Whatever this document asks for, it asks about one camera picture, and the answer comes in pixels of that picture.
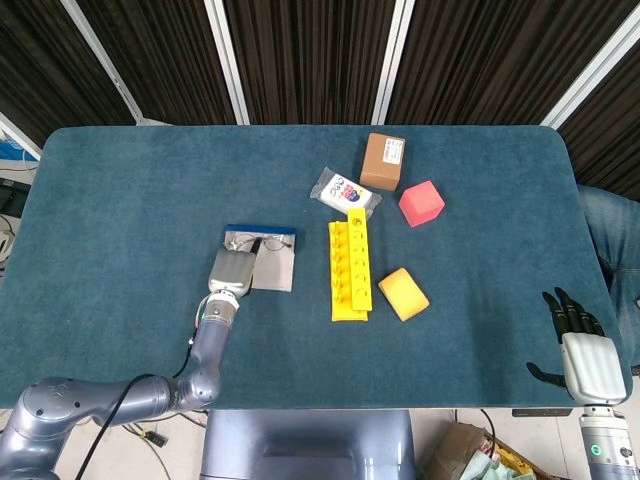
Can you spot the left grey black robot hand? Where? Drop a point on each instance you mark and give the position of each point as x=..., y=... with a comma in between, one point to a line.
x=232, y=270

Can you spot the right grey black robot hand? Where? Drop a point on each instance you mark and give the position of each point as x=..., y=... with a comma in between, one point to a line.
x=592, y=370

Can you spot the blue printed glasses case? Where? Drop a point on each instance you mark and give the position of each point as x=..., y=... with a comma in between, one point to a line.
x=272, y=272

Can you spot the round wire-frame eyeglasses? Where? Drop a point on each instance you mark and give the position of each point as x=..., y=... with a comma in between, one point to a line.
x=272, y=245

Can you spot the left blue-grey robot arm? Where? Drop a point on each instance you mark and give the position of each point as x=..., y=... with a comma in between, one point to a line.
x=207, y=350

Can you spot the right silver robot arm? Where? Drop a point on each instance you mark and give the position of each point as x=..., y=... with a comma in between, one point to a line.
x=607, y=445

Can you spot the black table control panel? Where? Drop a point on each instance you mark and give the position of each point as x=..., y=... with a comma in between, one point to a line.
x=542, y=412

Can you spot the teal velvet table cloth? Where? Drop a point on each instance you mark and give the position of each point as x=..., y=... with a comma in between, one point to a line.
x=150, y=200

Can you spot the yellow toy brick plate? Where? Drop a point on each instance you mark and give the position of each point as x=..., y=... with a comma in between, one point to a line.
x=357, y=270

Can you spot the white packet in clear bag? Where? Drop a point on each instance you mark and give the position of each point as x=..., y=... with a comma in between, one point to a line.
x=345, y=195

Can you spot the brown bag with clutter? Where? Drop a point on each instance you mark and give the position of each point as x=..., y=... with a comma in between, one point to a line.
x=460, y=450

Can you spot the yellow sponge block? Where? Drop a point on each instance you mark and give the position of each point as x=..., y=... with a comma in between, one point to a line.
x=404, y=295

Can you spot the brown cardboard box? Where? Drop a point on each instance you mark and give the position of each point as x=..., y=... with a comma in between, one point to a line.
x=380, y=162

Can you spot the blue-grey robot torso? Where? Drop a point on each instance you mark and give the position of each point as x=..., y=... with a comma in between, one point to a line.
x=305, y=440

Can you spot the red foam cube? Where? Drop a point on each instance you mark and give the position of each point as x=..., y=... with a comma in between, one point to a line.
x=421, y=204

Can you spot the dark pleated curtain panel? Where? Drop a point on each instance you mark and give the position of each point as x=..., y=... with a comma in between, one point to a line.
x=310, y=60
x=165, y=55
x=40, y=65
x=500, y=55
x=610, y=130

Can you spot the white partition post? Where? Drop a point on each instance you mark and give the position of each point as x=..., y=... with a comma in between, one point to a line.
x=227, y=60
x=590, y=75
x=392, y=60
x=20, y=137
x=105, y=60

